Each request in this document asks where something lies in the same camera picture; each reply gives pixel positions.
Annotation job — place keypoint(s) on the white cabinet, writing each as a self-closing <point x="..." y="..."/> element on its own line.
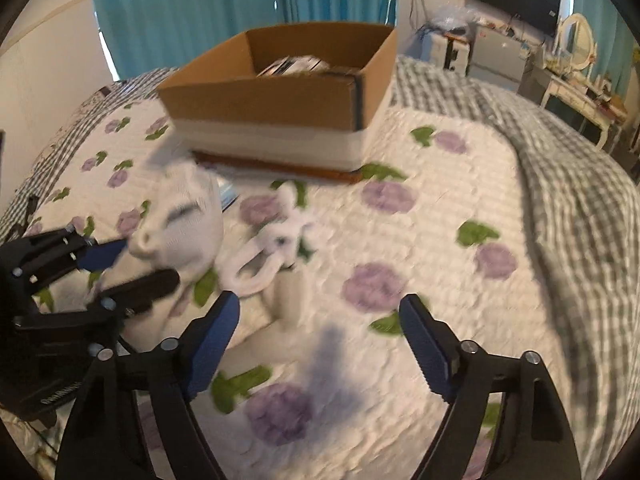
<point x="425" y="47"/>

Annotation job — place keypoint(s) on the large white plush horse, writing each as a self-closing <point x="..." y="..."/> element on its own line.
<point x="180" y="220"/>

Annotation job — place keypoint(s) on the brown board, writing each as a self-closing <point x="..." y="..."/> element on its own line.
<point x="300" y="172"/>

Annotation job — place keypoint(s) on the oval white mirror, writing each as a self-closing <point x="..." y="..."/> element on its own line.
<point x="577" y="40"/>

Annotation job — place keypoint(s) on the striped items in box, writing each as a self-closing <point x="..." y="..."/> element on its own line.
<point x="295" y="65"/>

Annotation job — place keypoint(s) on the cardboard box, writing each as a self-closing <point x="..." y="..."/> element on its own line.
<point x="280" y="105"/>

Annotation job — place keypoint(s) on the grey fridge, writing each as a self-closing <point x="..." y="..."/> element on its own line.
<point x="497" y="55"/>

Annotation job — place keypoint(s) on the floral quilt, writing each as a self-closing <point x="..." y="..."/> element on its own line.
<point x="425" y="220"/>

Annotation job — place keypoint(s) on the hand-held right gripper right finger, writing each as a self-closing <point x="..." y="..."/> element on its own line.
<point x="425" y="347"/>

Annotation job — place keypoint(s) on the blue flat item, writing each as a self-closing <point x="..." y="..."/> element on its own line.
<point x="230" y="196"/>

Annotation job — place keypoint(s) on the small white plush toy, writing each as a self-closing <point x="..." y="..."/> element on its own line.
<point x="282" y="240"/>

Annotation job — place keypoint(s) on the grey cabinet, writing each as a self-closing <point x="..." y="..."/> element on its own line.
<point x="534" y="80"/>

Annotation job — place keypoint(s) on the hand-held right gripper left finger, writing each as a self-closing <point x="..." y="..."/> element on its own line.
<point x="216" y="342"/>

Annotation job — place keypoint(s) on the checkered bed sheet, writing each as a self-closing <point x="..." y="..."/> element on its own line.
<point x="575" y="185"/>

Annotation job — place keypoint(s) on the white vanity table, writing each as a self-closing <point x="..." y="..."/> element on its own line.
<point x="580" y="95"/>

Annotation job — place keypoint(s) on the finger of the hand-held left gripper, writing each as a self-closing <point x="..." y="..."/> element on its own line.
<point x="100" y="255"/>
<point x="145" y="287"/>

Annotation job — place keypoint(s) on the clear plastic bag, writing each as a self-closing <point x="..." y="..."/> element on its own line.
<point x="452" y="16"/>

